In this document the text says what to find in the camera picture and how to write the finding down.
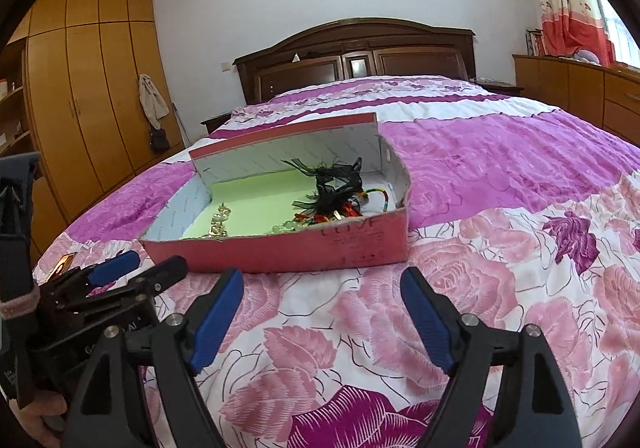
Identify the row of books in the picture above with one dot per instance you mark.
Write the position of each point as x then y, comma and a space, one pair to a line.
535, 43

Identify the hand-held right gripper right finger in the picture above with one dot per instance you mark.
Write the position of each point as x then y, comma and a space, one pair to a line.
425, 318

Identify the black feather hair claw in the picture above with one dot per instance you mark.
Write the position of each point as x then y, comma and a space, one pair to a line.
330, 185

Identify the dark wooden nightstand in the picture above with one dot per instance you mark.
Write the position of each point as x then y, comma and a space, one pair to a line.
500, 88
215, 123

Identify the long wooden cabinet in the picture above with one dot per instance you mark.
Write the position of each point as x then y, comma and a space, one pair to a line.
575, 93

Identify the person's left hand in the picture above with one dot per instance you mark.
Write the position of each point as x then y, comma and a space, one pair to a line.
42, 415

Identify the dark wooden headboard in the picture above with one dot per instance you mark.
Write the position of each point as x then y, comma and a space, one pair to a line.
400, 53

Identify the small gold framed picture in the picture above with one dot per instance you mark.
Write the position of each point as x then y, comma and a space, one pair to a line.
62, 267

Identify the brown wooden wardrobe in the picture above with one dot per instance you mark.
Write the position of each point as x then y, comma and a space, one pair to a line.
90, 103

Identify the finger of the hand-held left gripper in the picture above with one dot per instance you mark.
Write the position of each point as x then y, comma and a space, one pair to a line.
165, 270
115, 264

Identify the red cardboard box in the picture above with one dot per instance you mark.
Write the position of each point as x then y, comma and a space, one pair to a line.
310, 248

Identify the light green paper lining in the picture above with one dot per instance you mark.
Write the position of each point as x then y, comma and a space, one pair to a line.
250, 198

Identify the hanging dark bag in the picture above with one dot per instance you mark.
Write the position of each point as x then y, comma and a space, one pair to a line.
160, 140

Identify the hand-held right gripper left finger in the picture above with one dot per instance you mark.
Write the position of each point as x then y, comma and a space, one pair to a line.
220, 318

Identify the hanging beige cloth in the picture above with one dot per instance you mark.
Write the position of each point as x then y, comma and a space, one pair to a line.
152, 100

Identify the window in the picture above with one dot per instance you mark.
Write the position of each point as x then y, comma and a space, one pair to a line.
617, 33

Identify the gold pearl brooch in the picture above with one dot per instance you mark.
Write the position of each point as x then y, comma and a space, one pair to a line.
221, 220

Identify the bed with floral cover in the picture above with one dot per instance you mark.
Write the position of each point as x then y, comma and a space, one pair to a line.
475, 168

